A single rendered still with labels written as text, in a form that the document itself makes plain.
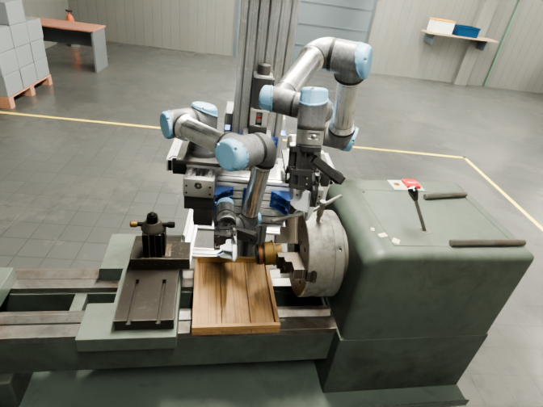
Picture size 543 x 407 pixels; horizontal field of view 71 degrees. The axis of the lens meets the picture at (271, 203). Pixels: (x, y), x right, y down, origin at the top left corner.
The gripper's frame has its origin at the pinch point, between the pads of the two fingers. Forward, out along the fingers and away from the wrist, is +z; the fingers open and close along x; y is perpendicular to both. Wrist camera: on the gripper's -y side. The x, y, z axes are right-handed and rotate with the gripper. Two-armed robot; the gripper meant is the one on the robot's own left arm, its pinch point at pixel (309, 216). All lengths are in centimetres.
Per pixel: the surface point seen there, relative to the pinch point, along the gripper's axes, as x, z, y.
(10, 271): -36, 34, 96
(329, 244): -10.8, 12.4, -11.1
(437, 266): 0.6, 15.3, -43.5
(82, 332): -10, 42, 65
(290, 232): -24.8, 13.4, -1.2
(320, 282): -9.2, 25.2, -9.0
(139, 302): -16, 35, 49
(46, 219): -218, 70, 153
